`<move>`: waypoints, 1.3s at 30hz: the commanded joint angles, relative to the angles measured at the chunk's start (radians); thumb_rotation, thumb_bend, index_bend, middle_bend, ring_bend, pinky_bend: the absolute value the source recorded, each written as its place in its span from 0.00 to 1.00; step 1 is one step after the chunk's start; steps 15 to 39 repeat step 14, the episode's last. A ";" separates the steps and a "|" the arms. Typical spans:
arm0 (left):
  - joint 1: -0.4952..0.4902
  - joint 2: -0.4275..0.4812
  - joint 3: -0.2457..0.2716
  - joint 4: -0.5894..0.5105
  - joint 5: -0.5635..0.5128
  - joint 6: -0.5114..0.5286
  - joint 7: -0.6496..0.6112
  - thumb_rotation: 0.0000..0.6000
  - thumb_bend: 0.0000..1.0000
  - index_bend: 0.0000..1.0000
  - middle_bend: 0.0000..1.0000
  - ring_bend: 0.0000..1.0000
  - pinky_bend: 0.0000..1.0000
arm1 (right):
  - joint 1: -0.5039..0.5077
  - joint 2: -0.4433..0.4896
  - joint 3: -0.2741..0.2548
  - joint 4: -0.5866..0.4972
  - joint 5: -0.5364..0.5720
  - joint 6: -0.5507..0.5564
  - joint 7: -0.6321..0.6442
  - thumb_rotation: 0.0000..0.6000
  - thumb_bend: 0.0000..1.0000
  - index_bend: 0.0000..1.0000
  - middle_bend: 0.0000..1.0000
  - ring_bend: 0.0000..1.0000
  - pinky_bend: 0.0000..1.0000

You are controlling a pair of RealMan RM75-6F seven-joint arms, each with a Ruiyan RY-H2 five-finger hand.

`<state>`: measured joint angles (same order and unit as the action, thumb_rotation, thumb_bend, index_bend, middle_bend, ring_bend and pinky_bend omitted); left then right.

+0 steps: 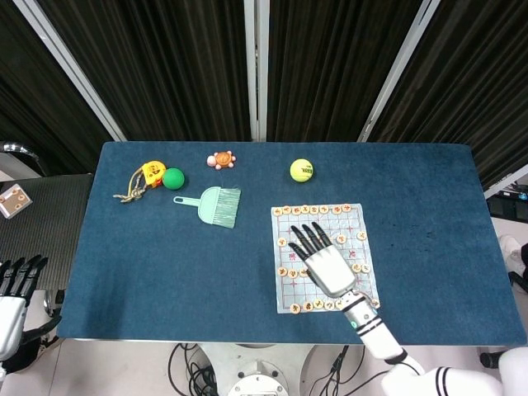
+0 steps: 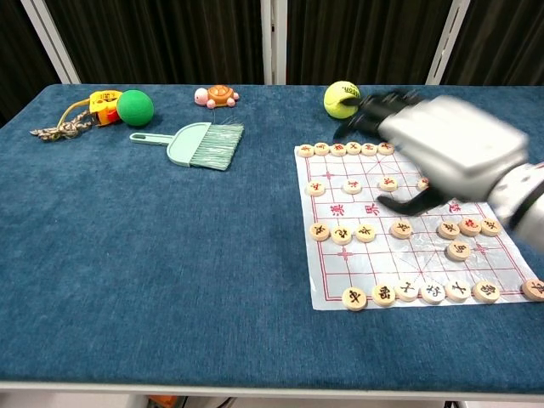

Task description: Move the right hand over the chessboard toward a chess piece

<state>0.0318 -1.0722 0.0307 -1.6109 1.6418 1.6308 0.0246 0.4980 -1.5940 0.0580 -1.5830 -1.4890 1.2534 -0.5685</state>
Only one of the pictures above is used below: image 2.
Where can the silver partition frame post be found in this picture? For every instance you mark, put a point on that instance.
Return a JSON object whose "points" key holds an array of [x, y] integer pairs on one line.
{"points": [[274, 42], [446, 42], [53, 42]]}

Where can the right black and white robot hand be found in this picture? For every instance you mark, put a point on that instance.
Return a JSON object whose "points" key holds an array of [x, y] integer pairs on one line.
{"points": [[459, 144]]}

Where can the round wooden chess piece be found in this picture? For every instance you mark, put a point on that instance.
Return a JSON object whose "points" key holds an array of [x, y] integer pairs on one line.
{"points": [[352, 186], [422, 184], [355, 297], [388, 183], [319, 231], [365, 233], [315, 187], [533, 290], [353, 148], [432, 292], [385, 148], [338, 149], [491, 227], [458, 250], [449, 229], [458, 290], [383, 295], [469, 226], [321, 148], [485, 291], [406, 291], [401, 229], [369, 149], [341, 234], [305, 150]]}

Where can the orange and pink turtle toy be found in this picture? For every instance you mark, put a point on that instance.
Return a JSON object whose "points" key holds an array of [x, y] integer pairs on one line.
{"points": [[219, 97]]}

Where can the mint green hand brush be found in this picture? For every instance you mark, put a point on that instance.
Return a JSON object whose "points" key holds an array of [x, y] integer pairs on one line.
{"points": [[200, 146]]}

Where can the yellow and orange toy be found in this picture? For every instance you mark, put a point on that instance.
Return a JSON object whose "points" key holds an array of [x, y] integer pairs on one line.
{"points": [[104, 106]]}

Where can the blue table mat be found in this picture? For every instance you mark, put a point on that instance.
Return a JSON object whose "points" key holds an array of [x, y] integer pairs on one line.
{"points": [[170, 255]]}

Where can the white chess board sheet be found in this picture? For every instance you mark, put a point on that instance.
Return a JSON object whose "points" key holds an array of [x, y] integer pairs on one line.
{"points": [[382, 263]]}

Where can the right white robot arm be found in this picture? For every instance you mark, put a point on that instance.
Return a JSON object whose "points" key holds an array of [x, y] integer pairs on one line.
{"points": [[523, 200]]}

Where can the green foam ball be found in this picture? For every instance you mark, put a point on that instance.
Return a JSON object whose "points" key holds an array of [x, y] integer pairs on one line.
{"points": [[135, 108]]}

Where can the yellow tennis ball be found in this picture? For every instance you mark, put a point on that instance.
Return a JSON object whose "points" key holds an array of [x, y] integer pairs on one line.
{"points": [[336, 102]]}

